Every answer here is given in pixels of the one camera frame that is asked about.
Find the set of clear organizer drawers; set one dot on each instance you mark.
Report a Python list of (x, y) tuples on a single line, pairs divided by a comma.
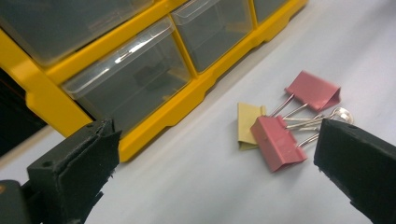
[(130, 77)]

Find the yellow black drawer organizer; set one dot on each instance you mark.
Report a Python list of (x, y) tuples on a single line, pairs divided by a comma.
[(174, 102)]

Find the pink binder clip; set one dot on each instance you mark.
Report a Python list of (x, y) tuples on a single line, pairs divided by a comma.
[(314, 90), (277, 143)]

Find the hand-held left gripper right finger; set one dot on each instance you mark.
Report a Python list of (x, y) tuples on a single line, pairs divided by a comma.
[(358, 161)]

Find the yellow binder clip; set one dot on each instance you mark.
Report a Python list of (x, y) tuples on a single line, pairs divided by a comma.
[(247, 124)]

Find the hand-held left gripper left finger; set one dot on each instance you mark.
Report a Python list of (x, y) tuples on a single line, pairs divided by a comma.
[(71, 174)]

